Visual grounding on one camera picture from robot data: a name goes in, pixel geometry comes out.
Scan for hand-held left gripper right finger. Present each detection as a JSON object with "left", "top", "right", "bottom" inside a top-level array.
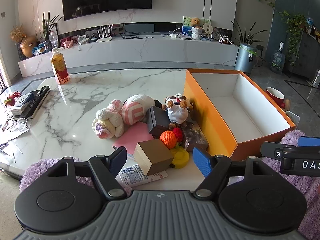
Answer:
[{"left": 192, "top": 146, "right": 272, "bottom": 201}]

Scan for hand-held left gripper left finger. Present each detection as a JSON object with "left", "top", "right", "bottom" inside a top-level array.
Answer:
[{"left": 47, "top": 146, "right": 128, "bottom": 201}]

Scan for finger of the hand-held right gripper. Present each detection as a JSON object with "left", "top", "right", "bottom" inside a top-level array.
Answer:
[
  {"left": 260, "top": 142, "right": 298, "bottom": 159},
  {"left": 297, "top": 136, "right": 320, "bottom": 147}
]

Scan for yellow tape measure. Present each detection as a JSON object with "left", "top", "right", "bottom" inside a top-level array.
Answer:
[{"left": 169, "top": 147, "right": 190, "bottom": 169}]

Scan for white cream tube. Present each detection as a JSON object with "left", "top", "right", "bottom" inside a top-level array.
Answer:
[{"left": 115, "top": 164, "right": 168, "bottom": 188}]

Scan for dark patterned box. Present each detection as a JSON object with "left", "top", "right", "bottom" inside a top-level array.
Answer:
[{"left": 181, "top": 121, "right": 209, "bottom": 153}]

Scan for pink card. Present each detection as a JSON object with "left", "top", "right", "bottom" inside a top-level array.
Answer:
[{"left": 112, "top": 122, "right": 157, "bottom": 155}]

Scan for orange cardboard box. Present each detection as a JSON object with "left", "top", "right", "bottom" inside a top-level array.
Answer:
[{"left": 183, "top": 69, "right": 296, "bottom": 161}]

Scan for tan cardboard box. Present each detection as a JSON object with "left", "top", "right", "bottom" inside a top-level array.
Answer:
[{"left": 134, "top": 139, "right": 175, "bottom": 177}]

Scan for dark brown box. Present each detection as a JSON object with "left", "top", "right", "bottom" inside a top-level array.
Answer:
[{"left": 146, "top": 106, "right": 173, "bottom": 139}]

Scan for white stool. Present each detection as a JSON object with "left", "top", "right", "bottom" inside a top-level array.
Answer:
[{"left": 285, "top": 110, "right": 300, "bottom": 128}]

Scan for purple fluffy chair cover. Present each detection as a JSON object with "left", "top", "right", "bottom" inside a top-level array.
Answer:
[
  {"left": 19, "top": 158, "right": 100, "bottom": 193},
  {"left": 262, "top": 130, "right": 320, "bottom": 240}
]

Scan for cream crochet bunny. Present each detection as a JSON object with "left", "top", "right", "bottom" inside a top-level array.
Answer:
[{"left": 92, "top": 99, "right": 125, "bottom": 140}]

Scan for orange crochet fruit charm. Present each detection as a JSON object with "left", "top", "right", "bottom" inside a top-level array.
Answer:
[{"left": 160, "top": 127, "right": 184, "bottom": 150}]

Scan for red mug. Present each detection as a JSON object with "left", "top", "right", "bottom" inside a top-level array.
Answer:
[{"left": 265, "top": 87, "right": 285, "bottom": 108}]

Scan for pink striped white plush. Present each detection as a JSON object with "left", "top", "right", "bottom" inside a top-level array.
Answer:
[{"left": 121, "top": 94, "right": 163, "bottom": 125}]

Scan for brown white plush dog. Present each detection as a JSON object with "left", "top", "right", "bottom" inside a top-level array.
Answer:
[{"left": 162, "top": 92, "right": 194, "bottom": 130}]

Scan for blue water jug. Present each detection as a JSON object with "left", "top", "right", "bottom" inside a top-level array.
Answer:
[{"left": 270, "top": 42, "right": 286, "bottom": 74}]

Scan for grey side cabinet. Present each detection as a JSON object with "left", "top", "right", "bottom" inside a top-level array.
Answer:
[{"left": 291, "top": 31, "right": 320, "bottom": 80}]

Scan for grey trash can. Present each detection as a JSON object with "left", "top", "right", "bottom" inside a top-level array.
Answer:
[{"left": 234, "top": 42, "right": 258, "bottom": 77}]

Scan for black remote control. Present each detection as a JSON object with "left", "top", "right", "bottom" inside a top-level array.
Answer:
[{"left": 24, "top": 86, "right": 51, "bottom": 120}]

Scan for eyeglasses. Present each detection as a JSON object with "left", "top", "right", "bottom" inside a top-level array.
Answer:
[{"left": 7, "top": 117, "right": 29, "bottom": 132}]

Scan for orange tea bottle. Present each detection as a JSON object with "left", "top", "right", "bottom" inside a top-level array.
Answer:
[{"left": 50, "top": 47, "right": 70, "bottom": 85}]

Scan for small blue white box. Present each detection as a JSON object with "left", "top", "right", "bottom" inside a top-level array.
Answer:
[{"left": 10, "top": 92, "right": 34, "bottom": 115}]

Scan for trailing green plant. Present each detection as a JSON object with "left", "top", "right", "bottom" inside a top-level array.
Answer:
[{"left": 279, "top": 11, "right": 310, "bottom": 65}]

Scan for white marble tv console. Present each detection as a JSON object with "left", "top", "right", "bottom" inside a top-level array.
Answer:
[{"left": 18, "top": 34, "right": 239, "bottom": 78}]

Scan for long leaf potted plant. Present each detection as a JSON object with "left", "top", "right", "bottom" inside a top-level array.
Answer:
[{"left": 230, "top": 19, "right": 260, "bottom": 48}]

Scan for white router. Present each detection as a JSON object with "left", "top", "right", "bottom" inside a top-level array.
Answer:
[{"left": 96, "top": 26, "right": 112, "bottom": 43}]

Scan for red feather ornament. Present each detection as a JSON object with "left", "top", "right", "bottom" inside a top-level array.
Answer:
[{"left": 3, "top": 92, "right": 22, "bottom": 109}]

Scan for brown teddy bear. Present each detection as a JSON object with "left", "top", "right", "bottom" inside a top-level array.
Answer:
[{"left": 189, "top": 17, "right": 203, "bottom": 29}]

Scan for golden vase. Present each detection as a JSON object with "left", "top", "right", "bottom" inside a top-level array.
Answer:
[{"left": 20, "top": 35, "right": 38, "bottom": 58}]

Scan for tall green potted plant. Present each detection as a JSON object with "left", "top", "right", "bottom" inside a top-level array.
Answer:
[{"left": 41, "top": 11, "right": 63, "bottom": 42}]

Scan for dried yellow flowers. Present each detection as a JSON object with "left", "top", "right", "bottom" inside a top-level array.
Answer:
[{"left": 10, "top": 24, "right": 25, "bottom": 43}]

